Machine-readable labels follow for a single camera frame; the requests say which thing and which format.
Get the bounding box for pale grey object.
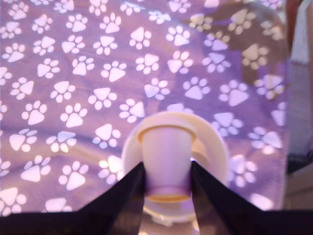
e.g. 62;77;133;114
290;0;313;65

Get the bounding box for purple paw print tablecloth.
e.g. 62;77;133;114
0;0;291;219

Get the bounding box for dark mug with moon print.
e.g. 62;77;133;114
121;110;230;227

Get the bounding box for cream coffee capsule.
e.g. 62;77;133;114
137;124;198;204

